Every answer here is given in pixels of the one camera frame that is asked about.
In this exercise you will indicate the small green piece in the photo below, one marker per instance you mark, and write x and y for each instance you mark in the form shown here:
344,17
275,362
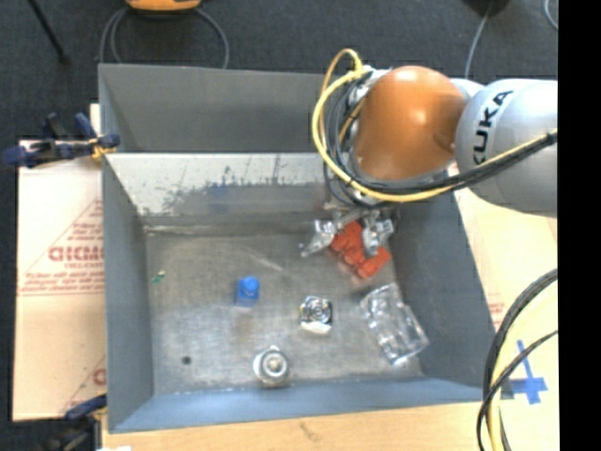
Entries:
158,276

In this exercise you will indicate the brown cardboard board red print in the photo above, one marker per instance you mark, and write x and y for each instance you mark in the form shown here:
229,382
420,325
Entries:
56,308

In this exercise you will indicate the clear plastic box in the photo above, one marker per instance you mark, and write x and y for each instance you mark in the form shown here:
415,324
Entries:
393,323

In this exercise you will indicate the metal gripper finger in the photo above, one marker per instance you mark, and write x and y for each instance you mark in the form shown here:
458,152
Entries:
373,237
319,237

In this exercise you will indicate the grey metal bin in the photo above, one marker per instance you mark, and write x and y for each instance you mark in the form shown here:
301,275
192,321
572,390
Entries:
211,336

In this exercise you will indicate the blue capped small bottle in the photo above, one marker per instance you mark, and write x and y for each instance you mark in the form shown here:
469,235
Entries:
248,290

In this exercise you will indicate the orange plastic toy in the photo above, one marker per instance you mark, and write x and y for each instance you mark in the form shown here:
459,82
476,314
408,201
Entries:
349,247

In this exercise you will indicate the clear glass round jar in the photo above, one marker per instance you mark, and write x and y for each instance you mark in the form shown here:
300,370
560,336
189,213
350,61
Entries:
271,365

